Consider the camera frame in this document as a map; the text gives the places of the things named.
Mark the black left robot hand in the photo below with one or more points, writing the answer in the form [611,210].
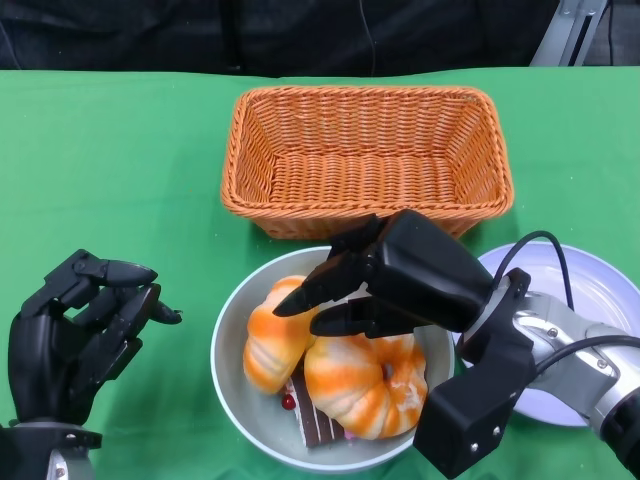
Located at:
[45,360]

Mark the green tablecloth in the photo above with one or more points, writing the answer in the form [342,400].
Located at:
[100,150]

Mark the white round bowl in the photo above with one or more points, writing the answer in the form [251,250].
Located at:
[240,415]

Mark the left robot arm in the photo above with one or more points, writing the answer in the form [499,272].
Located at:
[30,450]

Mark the white round plate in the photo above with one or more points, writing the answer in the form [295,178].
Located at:
[590,280]

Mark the pumpkin-shaped orange bread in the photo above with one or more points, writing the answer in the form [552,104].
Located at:
[350,395]

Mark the layered chocolate cake slice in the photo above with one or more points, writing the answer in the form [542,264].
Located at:
[315,425]

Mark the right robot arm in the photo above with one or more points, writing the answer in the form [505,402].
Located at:
[575,330]

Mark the grey metal frame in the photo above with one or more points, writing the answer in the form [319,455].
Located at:
[565,35]

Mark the round orange-white bread bun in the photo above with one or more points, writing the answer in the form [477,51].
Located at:
[270,345]

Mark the black backdrop cloth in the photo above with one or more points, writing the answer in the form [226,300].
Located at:
[200,35]

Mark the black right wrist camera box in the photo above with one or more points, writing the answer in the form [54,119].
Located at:
[470,415]

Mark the orange wicker basket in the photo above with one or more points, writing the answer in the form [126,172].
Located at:
[365,170]

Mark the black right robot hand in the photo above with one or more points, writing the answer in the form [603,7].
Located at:
[425,275]

